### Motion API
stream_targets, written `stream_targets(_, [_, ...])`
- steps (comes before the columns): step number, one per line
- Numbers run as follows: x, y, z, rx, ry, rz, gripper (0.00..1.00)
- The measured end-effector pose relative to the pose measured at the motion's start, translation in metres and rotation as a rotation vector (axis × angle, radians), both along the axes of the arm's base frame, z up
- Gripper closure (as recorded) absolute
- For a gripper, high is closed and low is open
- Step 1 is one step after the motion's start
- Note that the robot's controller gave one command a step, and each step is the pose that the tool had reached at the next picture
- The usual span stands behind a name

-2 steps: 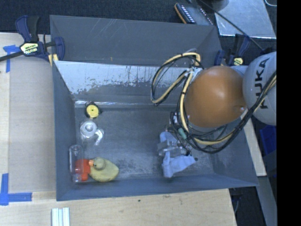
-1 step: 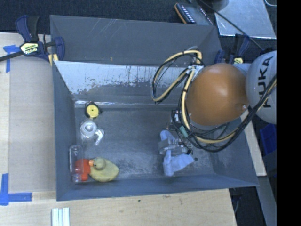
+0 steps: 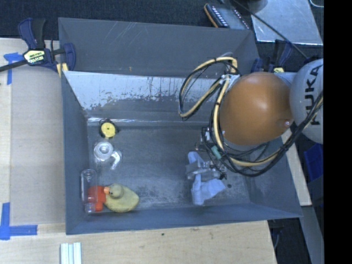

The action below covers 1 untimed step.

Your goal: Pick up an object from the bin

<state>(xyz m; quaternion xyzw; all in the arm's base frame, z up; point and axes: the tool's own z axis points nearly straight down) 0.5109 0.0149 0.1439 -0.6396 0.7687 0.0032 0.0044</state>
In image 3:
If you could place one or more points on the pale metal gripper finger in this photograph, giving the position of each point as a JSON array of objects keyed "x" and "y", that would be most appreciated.
[
  {"x": 203, "y": 175},
  {"x": 198, "y": 167}
]

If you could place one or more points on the pale blue cloth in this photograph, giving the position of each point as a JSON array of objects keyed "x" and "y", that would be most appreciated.
[{"x": 204, "y": 190}]

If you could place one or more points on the yellow rubber duck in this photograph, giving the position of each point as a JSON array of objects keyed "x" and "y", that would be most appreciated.
[{"x": 122, "y": 200}]

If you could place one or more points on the clear glass mug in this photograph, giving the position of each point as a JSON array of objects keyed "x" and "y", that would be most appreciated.
[{"x": 103, "y": 150}]

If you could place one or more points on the yellow round tape measure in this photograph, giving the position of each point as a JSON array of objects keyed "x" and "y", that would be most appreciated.
[{"x": 107, "y": 129}]

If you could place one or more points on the red-orange block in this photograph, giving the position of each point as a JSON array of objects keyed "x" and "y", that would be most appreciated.
[{"x": 96, "y": 198}]

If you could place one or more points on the grey metal bin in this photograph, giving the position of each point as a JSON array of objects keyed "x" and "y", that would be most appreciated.
[{"x": 154, "y": 51}]

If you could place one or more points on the clear glass jar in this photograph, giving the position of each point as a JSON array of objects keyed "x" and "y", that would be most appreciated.
[{"x": 88, "y": 179}]

